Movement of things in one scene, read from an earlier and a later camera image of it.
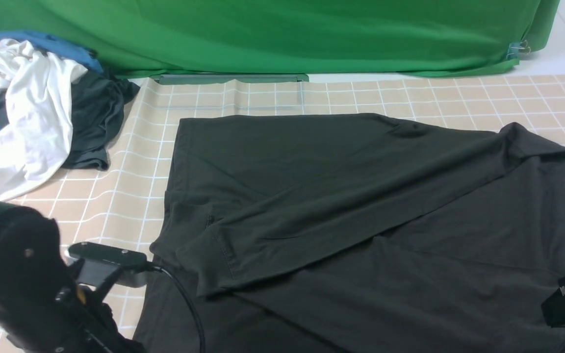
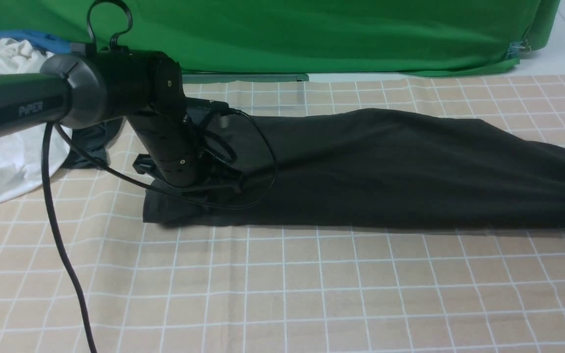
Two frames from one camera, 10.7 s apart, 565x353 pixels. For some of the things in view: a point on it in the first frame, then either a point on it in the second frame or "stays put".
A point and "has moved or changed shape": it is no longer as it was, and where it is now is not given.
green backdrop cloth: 282,40 stays put
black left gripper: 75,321 -> 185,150
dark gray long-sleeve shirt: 358,233 has moved or changed shape
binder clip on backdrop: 516,48 stays put
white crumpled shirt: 35,88 stays put
